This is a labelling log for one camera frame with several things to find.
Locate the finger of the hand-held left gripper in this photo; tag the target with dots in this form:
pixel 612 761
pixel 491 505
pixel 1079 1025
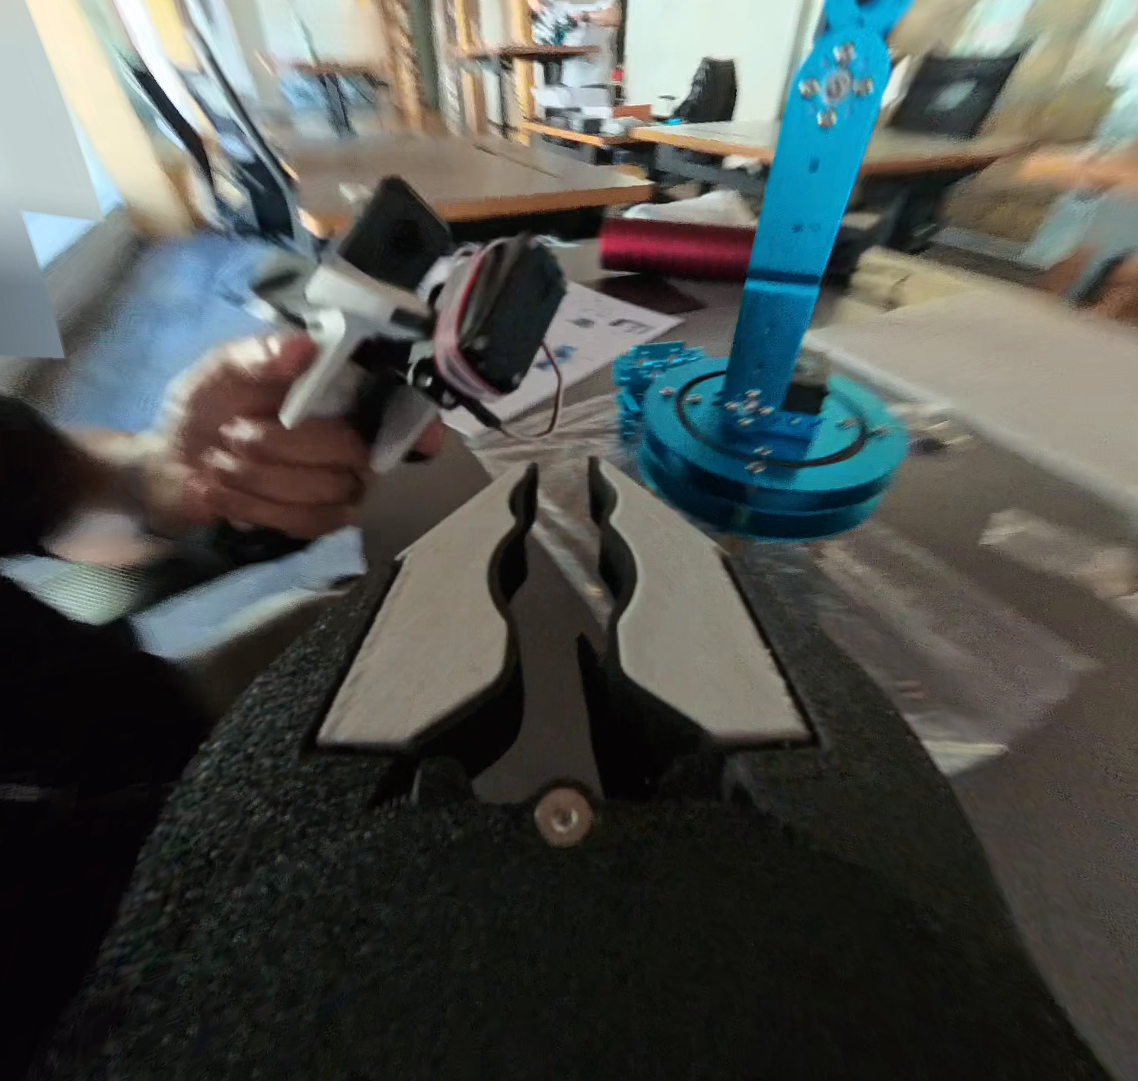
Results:
pixel 437 378
pixel 400 314

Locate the large clear plastic bag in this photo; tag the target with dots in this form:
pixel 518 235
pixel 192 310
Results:
pixel 934 619

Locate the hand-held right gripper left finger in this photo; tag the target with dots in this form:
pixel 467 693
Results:
pixel 427 645

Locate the white foam sheet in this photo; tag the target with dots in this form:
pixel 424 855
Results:
pixel 979 360

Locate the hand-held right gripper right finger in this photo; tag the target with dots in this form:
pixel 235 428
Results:
pixel 703 654

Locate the maroon padded roll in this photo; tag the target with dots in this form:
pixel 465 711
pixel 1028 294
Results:
pixel 676 244

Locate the grey fabric office chair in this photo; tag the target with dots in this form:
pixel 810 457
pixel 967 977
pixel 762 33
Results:
pixel 222 601

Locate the blue toy robot arm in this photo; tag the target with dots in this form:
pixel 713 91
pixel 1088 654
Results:
pixel 782 467

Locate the grey table with wood edge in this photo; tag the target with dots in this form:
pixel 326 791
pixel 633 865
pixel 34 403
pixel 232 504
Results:
pixel 463 173
pixel 1084 210
pixel 711 134

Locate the black high-back chair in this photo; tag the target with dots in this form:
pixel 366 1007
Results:
pixel 708 89

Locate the printed instruction sheet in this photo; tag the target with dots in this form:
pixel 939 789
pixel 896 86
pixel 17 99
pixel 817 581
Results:
pixel 595 325

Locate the dark grey desk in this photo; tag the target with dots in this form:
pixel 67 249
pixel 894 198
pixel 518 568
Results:
pixel 1050 832

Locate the person's left hand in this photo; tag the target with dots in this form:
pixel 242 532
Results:
pixel 258 467

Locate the black mesh chair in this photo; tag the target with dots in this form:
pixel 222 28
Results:
pixel 955 94

